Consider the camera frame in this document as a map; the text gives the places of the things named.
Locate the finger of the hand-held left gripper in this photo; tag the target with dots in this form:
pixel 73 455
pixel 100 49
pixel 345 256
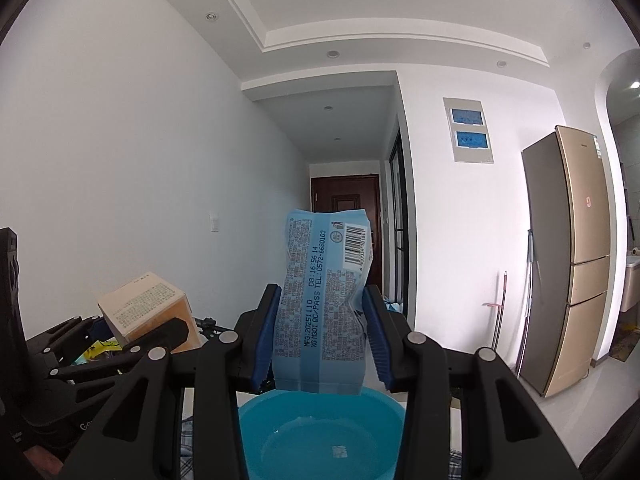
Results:
pixel 165 332
pixel 65 337

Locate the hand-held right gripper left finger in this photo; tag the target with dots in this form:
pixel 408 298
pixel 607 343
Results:
pixel 264 340

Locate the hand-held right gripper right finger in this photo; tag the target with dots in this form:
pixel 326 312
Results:
pixel 376 340

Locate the white cardboard box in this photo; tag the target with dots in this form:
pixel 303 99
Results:
pixel 145 300

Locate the light blue snack packet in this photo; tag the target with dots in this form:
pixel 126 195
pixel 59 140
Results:
pixel 320 285

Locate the blue plastic basin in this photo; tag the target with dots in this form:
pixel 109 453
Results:
pixel 320 435

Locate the yellow plastic bag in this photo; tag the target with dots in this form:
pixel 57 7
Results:
pixel 102 349

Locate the blue plaid cloth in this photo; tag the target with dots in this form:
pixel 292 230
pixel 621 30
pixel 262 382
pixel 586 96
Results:
pixel 186 450

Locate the black framed glass door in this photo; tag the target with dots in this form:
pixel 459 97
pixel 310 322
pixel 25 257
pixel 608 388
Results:
pixel 397 210

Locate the dark brown entrance door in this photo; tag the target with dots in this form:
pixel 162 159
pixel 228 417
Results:
pixel 345 192

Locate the gold tall refrigerator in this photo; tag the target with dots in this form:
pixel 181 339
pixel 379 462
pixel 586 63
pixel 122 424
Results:
pixel 565 260

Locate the patterned door mat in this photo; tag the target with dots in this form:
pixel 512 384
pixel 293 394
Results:
pixel 622 344

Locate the white washbasin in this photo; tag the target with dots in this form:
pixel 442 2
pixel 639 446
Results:
pixel 632 280

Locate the white light switch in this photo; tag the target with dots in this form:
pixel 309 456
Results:
pixel 215 223

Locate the wall panel with blue screens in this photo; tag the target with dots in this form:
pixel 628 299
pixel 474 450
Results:
pixel 469 130

